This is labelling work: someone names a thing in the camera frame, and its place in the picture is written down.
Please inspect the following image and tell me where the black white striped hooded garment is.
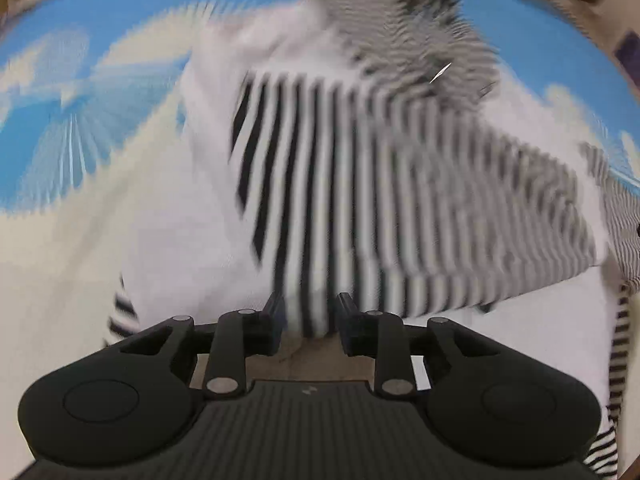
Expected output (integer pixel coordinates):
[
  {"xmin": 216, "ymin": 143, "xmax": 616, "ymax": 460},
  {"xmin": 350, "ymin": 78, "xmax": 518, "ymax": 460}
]
[{"xmin": 106, "ymin": 0, "xmax": 639, "ymax": 479}]

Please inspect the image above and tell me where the purple box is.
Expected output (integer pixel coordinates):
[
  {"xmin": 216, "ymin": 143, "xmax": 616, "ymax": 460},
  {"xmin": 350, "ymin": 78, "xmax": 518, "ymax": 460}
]
[{"xmin": 614, "ymin": 30, "xmax": 640, "ymax": 79}]

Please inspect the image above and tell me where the blue white patterned bedsheet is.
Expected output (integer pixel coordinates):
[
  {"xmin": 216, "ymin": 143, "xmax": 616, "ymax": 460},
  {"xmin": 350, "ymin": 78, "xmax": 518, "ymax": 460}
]
[{"xmin": 0, "ymin": 0, "xmax": 640, "ymax": 480}]

